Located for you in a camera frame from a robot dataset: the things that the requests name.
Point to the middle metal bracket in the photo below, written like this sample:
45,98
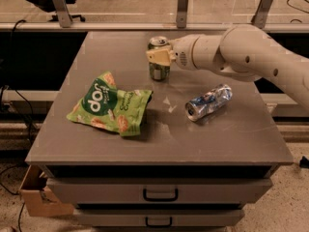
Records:
181,16

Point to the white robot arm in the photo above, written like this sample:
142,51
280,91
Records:
243,52

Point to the cardboard box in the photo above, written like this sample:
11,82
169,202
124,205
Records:
40,201

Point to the left metal bracket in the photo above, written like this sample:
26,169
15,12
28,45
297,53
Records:
62,13

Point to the right metal bracket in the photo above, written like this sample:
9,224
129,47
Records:
259,19

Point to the green snack bag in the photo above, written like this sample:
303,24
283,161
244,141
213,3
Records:
108,108

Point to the grey drawer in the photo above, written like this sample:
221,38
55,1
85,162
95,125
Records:
158,191
159,218

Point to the lower grey drawer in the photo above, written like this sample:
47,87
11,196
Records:
159,218

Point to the upper grey drawer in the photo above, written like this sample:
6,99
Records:
158,191

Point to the green soda can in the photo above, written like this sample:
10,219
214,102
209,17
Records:
158,72

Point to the crushed blue soda can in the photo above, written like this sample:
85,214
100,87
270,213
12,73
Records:
208,103

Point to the metal bracket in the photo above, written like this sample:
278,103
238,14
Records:
62,13
181,16
259,19

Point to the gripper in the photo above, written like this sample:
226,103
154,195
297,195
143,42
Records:
182,52

